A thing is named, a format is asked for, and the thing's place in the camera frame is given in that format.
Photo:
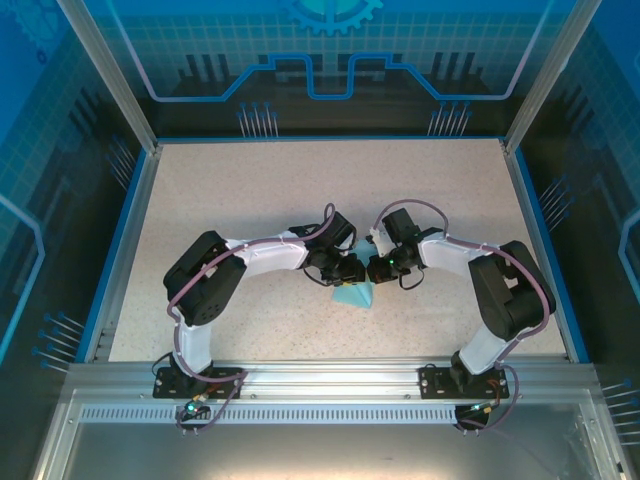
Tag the aluminium enclosure post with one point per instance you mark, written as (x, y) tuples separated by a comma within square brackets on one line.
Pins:
[(550, 75), (107, 75)]

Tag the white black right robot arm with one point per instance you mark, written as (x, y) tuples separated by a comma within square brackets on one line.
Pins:
[(445, 255)]

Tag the light blue paper sheet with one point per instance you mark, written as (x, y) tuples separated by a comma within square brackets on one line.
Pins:
[(357, 297)]

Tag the blue printed circuit-pattern panel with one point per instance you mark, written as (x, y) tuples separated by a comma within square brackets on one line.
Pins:
[(330, 40)]

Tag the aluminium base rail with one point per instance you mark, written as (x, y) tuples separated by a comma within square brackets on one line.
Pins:
[(330, 375)]

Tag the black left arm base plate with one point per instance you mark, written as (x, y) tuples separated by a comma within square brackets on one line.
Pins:
[(227, 380)]

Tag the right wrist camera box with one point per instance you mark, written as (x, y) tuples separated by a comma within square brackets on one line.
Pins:
[(377, 242)]

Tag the aluminium side rail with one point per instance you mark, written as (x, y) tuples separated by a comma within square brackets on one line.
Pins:
[(129, 240), (530, 225)]

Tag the blue printed side panel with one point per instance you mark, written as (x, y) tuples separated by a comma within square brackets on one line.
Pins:
[(30, 200), (600, 175)]

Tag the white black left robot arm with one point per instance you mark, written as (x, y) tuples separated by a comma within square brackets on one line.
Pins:
[(270, 257)]

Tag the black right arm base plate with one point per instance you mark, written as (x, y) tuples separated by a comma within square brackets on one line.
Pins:
[(435, 382)]

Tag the grey metal shelf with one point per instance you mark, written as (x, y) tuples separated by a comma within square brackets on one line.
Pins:
[(320, 455)]

